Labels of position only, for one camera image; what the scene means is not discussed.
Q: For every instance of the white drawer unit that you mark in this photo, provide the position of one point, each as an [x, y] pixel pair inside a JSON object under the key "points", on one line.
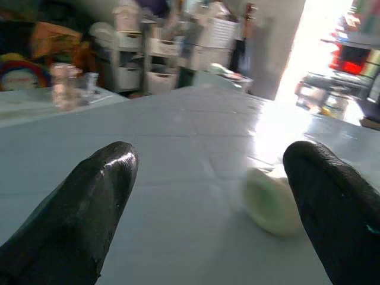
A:
{"points": [[161, 80], [129, 44]]}

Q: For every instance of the brown cardboard box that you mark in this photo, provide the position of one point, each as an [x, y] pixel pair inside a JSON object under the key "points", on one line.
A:
{"points": [[53, 37]]}

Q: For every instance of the small white plastic table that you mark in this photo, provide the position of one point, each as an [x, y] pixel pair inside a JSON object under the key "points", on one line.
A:
{"points": [[29, 104]]}

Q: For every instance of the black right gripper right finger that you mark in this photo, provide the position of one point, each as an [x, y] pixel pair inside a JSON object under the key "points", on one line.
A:
{"points": [[341, 213]]}

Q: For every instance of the white slatted basket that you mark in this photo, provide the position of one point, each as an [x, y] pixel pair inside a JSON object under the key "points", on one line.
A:
{"points": [[216, 35]]}

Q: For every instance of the white plastic bottle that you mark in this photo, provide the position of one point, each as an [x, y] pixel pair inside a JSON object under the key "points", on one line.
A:
{"points": [[267, 205]]}

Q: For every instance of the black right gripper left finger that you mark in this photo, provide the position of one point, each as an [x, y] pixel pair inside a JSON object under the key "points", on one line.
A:
{"points": [[74, 213]]}

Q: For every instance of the clear plastic bag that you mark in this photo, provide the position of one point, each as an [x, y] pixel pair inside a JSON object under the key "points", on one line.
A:
{"points": [[95, 89]]}

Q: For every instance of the dark green container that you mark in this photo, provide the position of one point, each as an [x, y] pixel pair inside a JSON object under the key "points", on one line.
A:
{"points": [[185, 77]]}

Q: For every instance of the rainbow print backpack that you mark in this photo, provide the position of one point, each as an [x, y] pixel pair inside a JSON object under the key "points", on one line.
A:
{"points": [[20, 74]]}

